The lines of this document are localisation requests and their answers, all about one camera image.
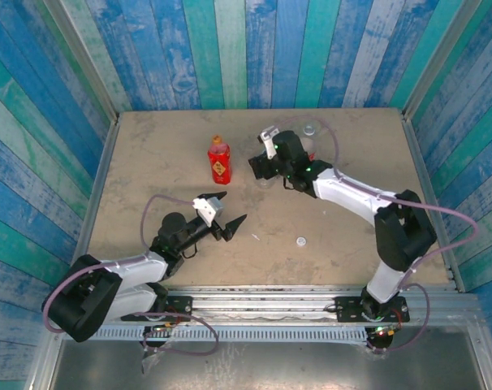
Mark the clear bottle red label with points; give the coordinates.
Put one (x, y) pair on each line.
(309, 130)

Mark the red plum drink bottle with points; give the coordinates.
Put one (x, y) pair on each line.
(220, 166)

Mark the orange bottle cap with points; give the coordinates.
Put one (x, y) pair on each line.
(217, 140)

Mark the white bottle cap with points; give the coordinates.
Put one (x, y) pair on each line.
(301, 241)

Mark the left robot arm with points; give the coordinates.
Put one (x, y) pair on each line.
(136, 266)

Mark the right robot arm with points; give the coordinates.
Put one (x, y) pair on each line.
(351, 195)

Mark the small circuit board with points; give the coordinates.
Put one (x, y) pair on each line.
(165, 326)
(382, 331)

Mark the metal sheet shelf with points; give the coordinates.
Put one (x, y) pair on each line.
(270, 365)

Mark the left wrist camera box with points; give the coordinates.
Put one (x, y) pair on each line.
(209, 209)

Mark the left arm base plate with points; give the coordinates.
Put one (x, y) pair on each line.
(181, 308)

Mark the aluminium front rail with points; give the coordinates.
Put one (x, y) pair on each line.
(262, 304)

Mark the aluminium table side rail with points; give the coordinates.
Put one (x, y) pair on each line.
(421, 162)
(92, 203)

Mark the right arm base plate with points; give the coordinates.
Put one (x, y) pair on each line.
(347, 310)

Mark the aluminium frame post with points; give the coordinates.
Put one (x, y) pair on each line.
(439, 57)
(89, 69)

